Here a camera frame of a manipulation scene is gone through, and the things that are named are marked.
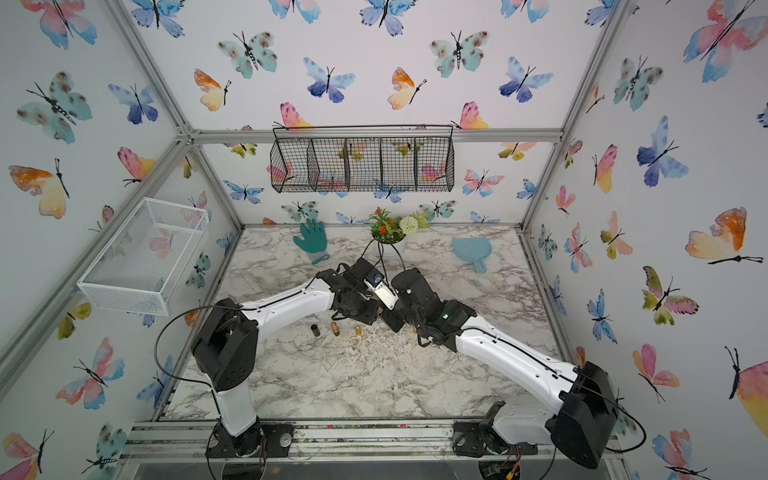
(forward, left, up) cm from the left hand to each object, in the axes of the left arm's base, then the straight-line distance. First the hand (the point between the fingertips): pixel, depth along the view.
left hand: (373, 312), depth 89 cm
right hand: (-3, -4, +14) cm, 15 cm away
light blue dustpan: (+30, -38, -9) cm, 49 cm away
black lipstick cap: (-3, +17, -3) cm, 18 cm away
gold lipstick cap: (-3, +5, -6) cm, 8 cm away
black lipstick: (-3, +12, -4) cm, 13 cm away
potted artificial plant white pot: (+25, -6, +8) cm, 27 cm away
